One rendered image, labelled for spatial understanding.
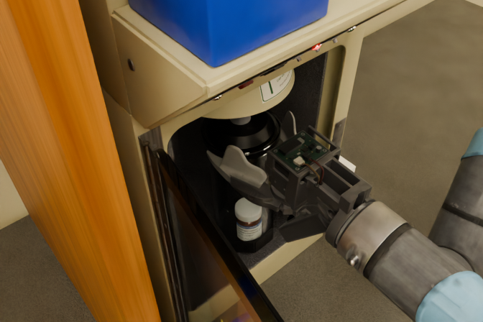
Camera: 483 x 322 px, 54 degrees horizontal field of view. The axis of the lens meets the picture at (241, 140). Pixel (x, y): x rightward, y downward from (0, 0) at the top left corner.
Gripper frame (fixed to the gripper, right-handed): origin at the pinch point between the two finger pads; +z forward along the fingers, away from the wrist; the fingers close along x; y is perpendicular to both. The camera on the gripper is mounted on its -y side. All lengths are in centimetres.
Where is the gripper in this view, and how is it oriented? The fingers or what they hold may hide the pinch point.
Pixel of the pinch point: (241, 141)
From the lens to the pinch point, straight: 65.3
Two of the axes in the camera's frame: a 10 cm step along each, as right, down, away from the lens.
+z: -6.4, -5.5, 5.4
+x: -7.7, 4.5, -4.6
